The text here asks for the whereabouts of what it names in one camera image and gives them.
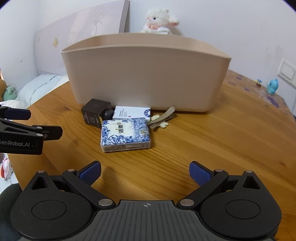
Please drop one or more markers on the black small box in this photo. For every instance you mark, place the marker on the black small box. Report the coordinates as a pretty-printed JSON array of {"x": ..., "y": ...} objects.
[{"x": 96, "y": 111}]

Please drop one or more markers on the white blue card box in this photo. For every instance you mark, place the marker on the white blue card box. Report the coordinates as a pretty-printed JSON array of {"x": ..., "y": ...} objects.
[{"x": 124, "y": 112}]

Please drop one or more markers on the tiny yellow blue figurine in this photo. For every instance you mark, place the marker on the tiny yellow blue figurine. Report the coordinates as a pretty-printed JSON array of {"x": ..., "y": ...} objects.
[{"x": 258, "y": 83}]

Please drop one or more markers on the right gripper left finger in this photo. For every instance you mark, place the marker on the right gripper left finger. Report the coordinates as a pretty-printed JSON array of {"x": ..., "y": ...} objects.
[{"x": 79, "y": 182}]

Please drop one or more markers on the white wall socket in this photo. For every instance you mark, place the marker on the white wall socket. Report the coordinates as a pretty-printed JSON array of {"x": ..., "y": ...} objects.
[{"x": 287, "y": 72}]

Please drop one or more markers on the white plush lamb toy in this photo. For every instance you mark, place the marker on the white plush lamb toy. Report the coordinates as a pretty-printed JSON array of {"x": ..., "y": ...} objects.
[{"x": 159, "y": 21}]

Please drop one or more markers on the white red sneaker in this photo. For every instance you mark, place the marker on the white red sneaker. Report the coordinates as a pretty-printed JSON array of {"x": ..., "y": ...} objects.
[{"x": 6, "y": 169}]

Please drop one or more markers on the blue small figurine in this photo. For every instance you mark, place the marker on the blue small figurine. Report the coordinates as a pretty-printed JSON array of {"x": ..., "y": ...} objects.
[{"x": 272, "y": 86}]

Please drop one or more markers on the purple bed headboard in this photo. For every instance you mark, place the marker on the purple bed headboard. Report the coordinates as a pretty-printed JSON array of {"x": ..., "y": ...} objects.
[{"x": 102, "y": 19}]

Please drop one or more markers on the blue porcelain pattern tissue pack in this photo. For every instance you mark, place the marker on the blue porcelain pattern tissue pack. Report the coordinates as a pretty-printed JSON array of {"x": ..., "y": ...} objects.
[{"x": 124, "y": 135}]

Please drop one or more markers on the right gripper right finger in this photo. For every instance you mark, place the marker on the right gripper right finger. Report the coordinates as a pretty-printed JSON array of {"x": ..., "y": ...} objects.
[{"x": 210, "y": 183}]

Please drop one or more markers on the light blue striped pillow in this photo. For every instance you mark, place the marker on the light blue striped pillow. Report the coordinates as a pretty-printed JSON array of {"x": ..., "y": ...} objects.
[{"x": 37, "y": 88}]

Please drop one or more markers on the beige plastic storage basket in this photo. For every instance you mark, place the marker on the beige plastic storage basket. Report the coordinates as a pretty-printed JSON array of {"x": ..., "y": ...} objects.
[{"x": 153, "y": 70}]

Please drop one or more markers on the purple floral table mat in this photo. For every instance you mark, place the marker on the purple floral table mat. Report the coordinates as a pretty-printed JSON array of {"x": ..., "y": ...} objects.
[{"x": 251, "y": 86}]

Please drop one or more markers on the green plush toy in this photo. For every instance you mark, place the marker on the green plush toy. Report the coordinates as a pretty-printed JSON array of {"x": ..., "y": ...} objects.
[{"x": 10, "y": 93}]

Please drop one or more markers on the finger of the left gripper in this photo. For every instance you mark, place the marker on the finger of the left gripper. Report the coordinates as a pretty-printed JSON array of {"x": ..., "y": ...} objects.
[{"x": 14, "y": 113}]

